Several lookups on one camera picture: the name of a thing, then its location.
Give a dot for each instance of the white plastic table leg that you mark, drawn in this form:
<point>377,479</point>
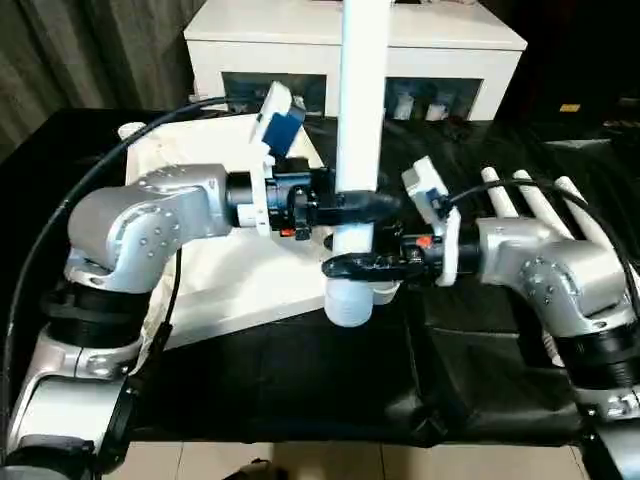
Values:
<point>500,200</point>
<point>532,197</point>
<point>575,205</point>
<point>362,100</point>

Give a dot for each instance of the grey curtain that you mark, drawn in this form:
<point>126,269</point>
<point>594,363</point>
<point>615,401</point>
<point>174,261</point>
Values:
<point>75,60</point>

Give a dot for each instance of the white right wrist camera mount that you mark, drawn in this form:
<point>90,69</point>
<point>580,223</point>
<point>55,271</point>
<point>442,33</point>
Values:
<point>422,180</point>

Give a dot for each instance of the small yellow label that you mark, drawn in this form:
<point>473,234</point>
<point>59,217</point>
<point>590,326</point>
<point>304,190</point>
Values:
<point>570,107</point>

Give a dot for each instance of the white plastic table top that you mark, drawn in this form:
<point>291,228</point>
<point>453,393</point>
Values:
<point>240,280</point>

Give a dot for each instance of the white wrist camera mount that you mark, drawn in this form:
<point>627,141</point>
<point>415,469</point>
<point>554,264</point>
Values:
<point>277,105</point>
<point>422,180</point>

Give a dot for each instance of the black work mat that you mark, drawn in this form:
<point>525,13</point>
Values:
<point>300,390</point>

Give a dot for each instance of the white cabinet with glass doors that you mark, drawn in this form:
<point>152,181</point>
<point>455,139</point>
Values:
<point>260,50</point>

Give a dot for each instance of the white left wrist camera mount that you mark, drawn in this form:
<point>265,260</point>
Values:
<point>277,105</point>

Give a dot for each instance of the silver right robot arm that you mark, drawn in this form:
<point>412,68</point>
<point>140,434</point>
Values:
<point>565,280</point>

